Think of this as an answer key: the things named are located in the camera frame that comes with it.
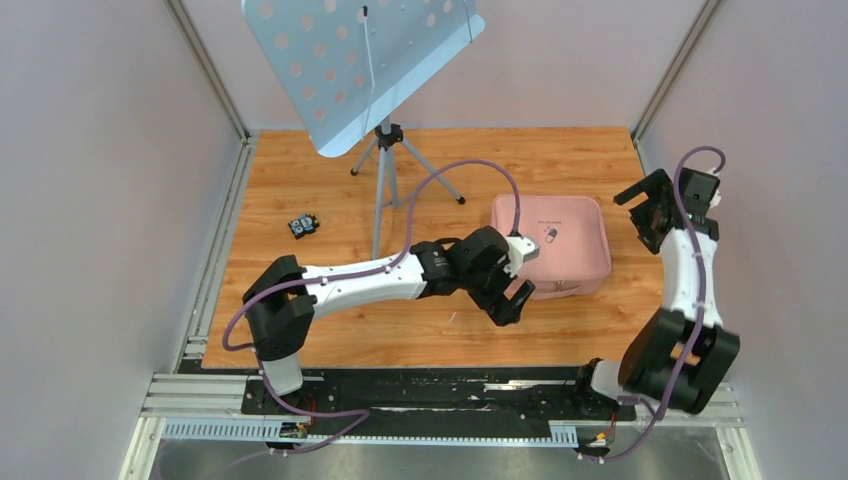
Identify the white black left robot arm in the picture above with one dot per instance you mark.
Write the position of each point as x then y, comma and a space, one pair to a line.
282, 304

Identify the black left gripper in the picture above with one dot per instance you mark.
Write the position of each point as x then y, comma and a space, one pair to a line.
510, 313

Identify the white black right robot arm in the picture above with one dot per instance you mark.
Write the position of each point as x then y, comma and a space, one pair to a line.
684, 343

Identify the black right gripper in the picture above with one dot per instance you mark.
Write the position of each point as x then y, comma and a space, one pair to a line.
652, 184

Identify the pink medicine kit case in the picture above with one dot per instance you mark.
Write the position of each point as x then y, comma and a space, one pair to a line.
574, 256

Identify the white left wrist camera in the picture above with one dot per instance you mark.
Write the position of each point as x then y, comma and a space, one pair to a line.
521, 250

